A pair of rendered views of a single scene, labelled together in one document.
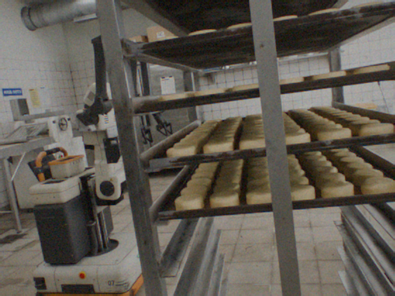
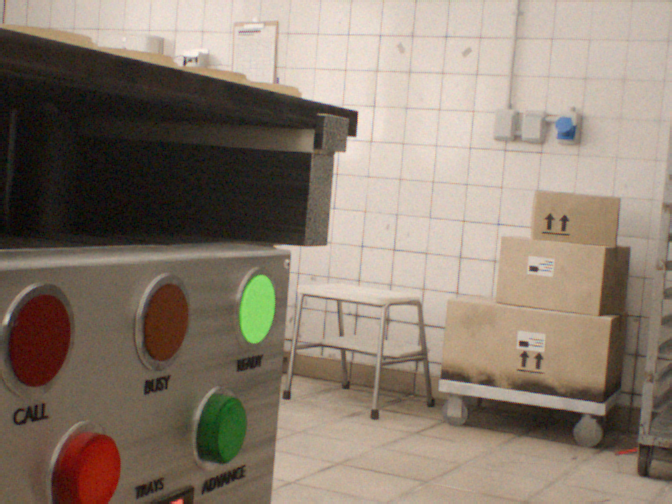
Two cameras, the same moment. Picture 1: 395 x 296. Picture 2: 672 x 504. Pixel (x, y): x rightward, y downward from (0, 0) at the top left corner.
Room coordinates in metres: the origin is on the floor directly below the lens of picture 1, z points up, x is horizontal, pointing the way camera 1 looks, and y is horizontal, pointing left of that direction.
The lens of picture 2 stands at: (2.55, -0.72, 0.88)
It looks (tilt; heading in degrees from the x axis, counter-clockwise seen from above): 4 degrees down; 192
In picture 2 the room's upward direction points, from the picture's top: 5 degrees clockwise
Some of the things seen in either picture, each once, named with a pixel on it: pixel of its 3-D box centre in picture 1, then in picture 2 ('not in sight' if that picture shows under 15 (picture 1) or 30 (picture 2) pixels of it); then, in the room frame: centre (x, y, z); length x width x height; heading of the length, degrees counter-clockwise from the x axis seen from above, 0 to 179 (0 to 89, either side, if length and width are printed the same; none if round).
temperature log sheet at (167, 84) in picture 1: (168, 87); not in sight; (5.45, 0.31, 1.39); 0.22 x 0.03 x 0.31; 75
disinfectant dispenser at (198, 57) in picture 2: not in sight; (187, 79); (-2.50, -2.54, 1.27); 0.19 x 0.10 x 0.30; 165
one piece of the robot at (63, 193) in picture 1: (78, 206); not in sight; (2.42, 0.87, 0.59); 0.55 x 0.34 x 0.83; 165
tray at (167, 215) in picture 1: (272, 165); not in sight; (0.84, -0.17, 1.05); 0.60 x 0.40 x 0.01; 170
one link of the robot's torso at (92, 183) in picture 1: (114, 188); not in sight; (2.42, 0.60, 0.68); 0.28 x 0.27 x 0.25; 165
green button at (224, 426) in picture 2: not in sight; (217, 428); (2.05, -0.87, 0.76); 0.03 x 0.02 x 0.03; 168
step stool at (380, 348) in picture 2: not in sight; (364, 346); (-1.98, -1.53, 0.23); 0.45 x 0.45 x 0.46; 67
